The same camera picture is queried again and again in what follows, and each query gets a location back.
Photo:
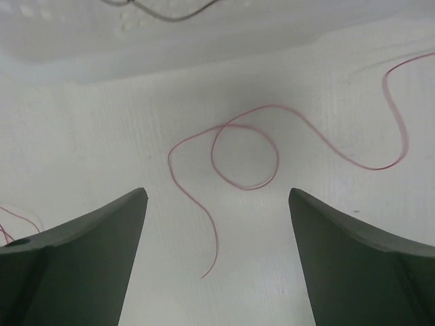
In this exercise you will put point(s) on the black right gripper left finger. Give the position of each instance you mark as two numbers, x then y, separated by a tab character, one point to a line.
76	273

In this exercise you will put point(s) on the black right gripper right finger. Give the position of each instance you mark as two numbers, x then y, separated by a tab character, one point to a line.
358	274

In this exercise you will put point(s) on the left white plastic basket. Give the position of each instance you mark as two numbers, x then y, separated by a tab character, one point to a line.
50	42

